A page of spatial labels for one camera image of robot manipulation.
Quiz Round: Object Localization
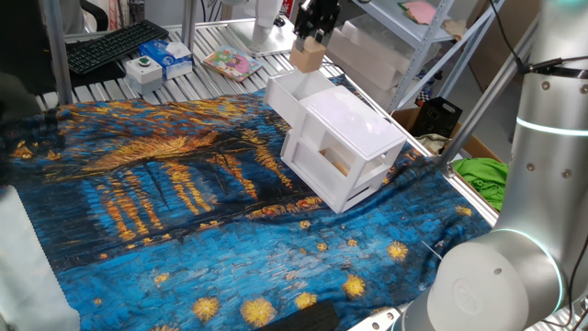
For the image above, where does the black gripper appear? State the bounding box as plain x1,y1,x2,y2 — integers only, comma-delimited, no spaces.
292,0,344,53

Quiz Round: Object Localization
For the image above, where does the light wooden cube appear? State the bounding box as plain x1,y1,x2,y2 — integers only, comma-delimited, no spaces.
288,36,328,74

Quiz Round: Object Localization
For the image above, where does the white drawer with knob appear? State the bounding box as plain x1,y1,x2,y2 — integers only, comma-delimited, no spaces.
264,65,337,131

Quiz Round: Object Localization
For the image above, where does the white plastic drawer cabinet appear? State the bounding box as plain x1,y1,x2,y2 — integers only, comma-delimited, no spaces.
279,85,408,215

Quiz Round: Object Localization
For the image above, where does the white monitor stand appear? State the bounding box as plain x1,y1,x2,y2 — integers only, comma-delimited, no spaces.
220,0,298,59

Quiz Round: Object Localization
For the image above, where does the white foam box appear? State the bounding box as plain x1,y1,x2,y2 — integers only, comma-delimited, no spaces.
326,28,405,92
342,17,442,70

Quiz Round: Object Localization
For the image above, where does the white metal shelf rack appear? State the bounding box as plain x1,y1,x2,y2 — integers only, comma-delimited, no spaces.
351,0,506,114

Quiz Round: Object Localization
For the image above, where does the colourful picture book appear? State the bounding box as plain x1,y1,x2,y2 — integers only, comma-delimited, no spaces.
202,44,264,83

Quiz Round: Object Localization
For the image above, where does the pink folded paper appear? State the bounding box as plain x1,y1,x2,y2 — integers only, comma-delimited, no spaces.
402,0,438,26

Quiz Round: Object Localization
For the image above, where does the open cardboard box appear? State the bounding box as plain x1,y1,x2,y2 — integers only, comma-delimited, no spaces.
390,106,504,163

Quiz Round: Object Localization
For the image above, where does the checkerboard calibration board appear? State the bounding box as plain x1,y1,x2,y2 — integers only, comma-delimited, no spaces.
414,85,434,108

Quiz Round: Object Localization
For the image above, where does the beige crumpled paper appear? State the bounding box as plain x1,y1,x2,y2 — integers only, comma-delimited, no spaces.
441,17,469,41

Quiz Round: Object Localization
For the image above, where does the black plastic crate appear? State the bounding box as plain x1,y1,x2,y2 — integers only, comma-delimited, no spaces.
410,96,464,139

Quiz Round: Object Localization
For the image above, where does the blue tissue pack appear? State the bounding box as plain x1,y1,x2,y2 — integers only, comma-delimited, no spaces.
139,39,194,80

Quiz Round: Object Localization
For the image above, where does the beige crumpled cloth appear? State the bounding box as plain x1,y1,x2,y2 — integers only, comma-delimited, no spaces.
415,132,454,155

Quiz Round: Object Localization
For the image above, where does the white box green button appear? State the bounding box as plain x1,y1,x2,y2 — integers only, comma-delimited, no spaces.
124,55,164,96

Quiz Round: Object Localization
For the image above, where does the brown cardboard carton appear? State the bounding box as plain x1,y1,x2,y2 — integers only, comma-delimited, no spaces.
468,0,543,93

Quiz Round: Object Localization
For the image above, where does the black keyboard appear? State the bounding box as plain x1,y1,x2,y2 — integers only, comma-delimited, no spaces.
65,18,170,76

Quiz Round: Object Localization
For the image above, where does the black desk chair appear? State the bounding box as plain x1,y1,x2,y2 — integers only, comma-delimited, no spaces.
80,0,111,33

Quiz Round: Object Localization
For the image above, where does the green cloth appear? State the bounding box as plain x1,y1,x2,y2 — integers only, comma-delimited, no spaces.
452,156,511,212

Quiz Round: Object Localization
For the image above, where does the starry night painted tablecloth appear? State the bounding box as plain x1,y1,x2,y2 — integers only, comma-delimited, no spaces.
0,89,492,331

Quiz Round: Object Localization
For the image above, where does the aluminium frame post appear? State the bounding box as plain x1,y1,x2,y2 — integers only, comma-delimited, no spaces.
438,16,542,167
43,0,74,106
181,0,198,51

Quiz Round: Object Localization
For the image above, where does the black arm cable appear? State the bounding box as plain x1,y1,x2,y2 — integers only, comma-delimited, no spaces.
489,0,588,331

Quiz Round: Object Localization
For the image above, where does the white cable tie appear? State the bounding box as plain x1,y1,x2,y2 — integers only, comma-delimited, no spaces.
420,238,445,263

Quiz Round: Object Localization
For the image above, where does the black cable strap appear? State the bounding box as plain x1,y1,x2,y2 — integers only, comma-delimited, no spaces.
516,57,588,80

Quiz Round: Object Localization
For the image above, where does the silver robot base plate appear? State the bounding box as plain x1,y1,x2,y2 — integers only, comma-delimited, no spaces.
348,302,414,331

